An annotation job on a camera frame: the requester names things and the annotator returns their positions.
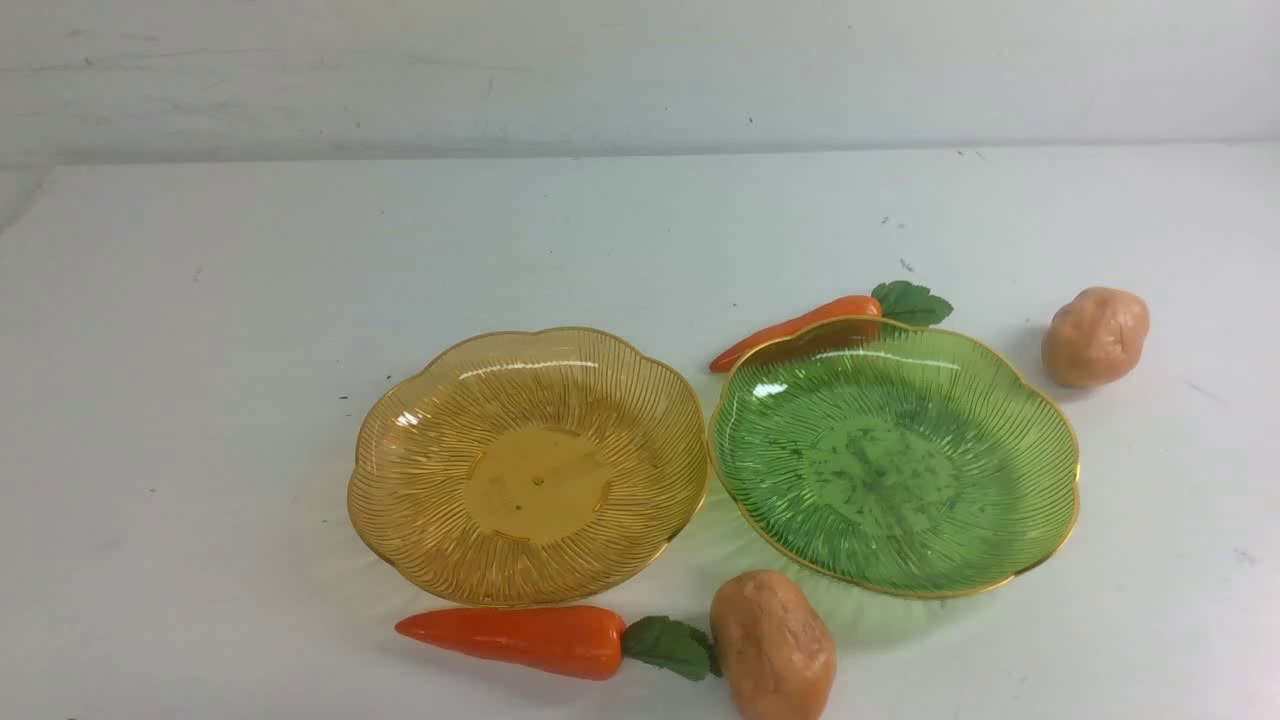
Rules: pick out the toy carrot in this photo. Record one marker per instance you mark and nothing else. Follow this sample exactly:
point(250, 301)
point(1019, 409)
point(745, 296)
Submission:
point(581, 641)
point(900, 301)

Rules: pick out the toy potato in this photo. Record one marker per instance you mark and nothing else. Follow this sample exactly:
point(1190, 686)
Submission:
point(774, 650)
point(1096, 339)

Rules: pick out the amber ribbed plastic plate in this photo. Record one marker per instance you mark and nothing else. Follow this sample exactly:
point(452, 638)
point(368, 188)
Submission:
point(529, 468)

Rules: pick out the green ribbed plastic plate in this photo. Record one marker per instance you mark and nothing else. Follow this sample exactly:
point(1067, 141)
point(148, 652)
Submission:
point(910, 461)

